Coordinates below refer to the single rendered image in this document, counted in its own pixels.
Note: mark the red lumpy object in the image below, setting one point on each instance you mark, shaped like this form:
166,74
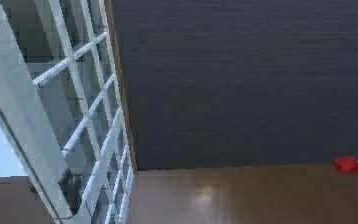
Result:
347,164

